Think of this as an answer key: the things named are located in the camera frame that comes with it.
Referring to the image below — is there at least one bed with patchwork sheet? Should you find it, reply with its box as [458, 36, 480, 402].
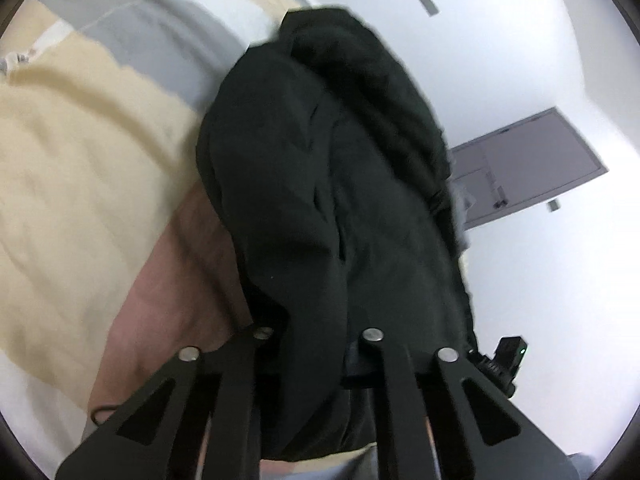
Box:
[0, 0, 321, 478]

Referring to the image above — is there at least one black puffer jacket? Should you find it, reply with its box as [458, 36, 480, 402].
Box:
[195, 6, 476, 461]

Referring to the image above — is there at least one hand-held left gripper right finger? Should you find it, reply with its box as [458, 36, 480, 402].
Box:
[360, 327, 581, 480]

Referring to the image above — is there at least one grey door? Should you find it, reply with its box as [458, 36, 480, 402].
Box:
[448, 107, 610, 229]

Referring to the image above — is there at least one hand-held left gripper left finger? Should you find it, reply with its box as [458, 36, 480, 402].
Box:
[55, 325, 276, 480]

